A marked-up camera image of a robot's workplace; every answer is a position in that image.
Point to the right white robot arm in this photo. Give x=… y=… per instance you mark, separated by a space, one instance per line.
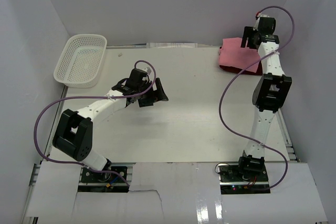
x=268 y=96

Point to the pink t shirt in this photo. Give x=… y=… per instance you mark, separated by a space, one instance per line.
x=239 y=56

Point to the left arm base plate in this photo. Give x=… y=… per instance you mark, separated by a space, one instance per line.
x=91 y=182

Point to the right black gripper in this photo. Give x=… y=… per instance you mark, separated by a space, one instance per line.
x=248 y=33

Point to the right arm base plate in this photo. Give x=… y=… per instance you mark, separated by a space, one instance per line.
x=232 y=182

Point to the white paper sheet front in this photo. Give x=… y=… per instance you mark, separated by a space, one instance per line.
x=173 y=193

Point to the papers at back edge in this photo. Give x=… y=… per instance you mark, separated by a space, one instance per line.
x=171 y=45

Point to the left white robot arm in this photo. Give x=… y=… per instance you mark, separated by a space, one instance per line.
x=74 y=133

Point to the folded dark red t shirt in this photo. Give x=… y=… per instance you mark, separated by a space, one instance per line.
x=231 y=68

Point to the white plastic mesh basket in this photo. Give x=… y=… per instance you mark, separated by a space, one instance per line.
x=81 y=61

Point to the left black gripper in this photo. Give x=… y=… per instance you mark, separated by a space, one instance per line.
x=157 y=95

